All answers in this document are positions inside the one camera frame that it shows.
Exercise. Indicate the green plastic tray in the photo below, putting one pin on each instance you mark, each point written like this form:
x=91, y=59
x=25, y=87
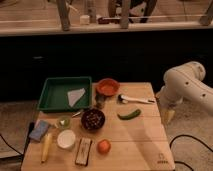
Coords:
x=54, y=96

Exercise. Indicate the white cup on shelf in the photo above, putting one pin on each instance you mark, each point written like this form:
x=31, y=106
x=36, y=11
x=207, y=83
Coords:
x=84, y=19

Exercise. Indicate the blue sponge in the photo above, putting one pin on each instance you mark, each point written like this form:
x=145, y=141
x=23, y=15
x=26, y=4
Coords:
x=39, y=131

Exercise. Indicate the orange bowl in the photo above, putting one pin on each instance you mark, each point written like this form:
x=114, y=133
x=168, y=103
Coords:
x=107, y=87

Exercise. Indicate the small dark jar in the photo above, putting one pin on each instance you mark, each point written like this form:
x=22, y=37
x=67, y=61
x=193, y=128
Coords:
x=100, y=101

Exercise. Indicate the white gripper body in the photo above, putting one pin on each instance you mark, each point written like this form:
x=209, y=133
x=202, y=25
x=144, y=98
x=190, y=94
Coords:
x=168, y=112

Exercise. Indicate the white paper cup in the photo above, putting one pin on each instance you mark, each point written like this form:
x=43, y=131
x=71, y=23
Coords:
x=66, y=139

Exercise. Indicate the brown rectangular box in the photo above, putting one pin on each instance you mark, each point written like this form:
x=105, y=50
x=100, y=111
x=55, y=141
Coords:
x=83, y=151

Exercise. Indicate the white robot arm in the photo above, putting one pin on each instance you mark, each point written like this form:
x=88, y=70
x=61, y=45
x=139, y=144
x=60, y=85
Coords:
x=184, y=81

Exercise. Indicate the small green cup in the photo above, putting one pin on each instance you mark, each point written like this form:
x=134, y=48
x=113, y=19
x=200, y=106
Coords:
x=63, y=122

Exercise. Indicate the yellow corn cob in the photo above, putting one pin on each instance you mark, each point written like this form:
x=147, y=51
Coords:
x=46, y=147

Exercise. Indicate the dark bowl with beans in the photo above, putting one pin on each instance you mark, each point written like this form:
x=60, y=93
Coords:
x=93, y=119

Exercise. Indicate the orange tomato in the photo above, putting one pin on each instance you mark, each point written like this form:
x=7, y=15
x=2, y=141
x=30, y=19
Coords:
x=103, y=146

